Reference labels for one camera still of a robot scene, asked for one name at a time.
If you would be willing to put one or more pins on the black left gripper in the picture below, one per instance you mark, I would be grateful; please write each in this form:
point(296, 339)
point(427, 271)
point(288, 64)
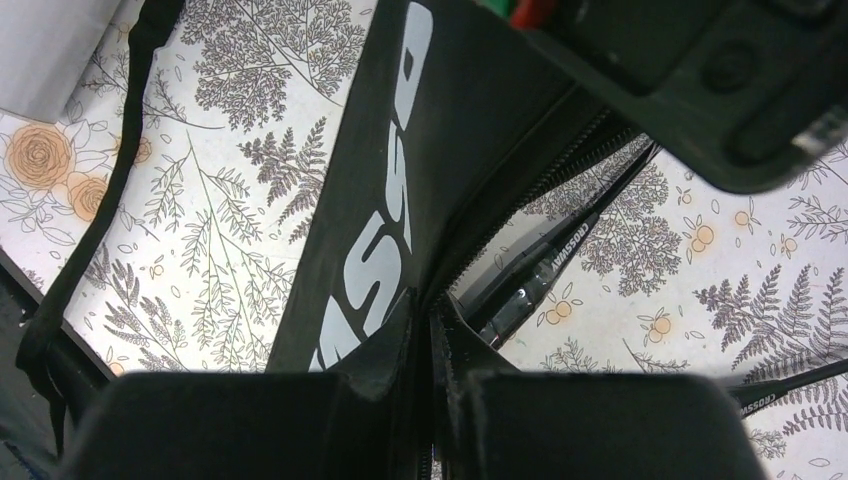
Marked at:
point(748, 94)

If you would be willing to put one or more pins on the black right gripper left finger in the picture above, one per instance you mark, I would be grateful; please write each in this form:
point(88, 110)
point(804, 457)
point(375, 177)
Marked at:
point(352, 421)

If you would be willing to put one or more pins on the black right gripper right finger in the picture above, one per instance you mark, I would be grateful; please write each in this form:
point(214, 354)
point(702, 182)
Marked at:
point(497, 422)

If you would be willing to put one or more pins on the black badminton racket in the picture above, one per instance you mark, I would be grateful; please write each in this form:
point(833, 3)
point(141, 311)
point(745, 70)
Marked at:
point(754, 397)
point(515, 293)

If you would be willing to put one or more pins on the black Crossway racket bag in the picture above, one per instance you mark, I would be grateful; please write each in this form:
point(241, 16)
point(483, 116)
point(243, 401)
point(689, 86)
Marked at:
point(451, 123)

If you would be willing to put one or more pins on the white shuttlecock tube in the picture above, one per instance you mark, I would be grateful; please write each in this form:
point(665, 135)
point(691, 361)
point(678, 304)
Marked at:
point(45, 47)

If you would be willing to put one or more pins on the floral table mat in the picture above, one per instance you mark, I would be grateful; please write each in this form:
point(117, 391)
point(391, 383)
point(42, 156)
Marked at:
point(677, 276)

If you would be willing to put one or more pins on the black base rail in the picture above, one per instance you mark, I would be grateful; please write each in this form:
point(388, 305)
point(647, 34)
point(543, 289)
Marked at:
point(43, 396)

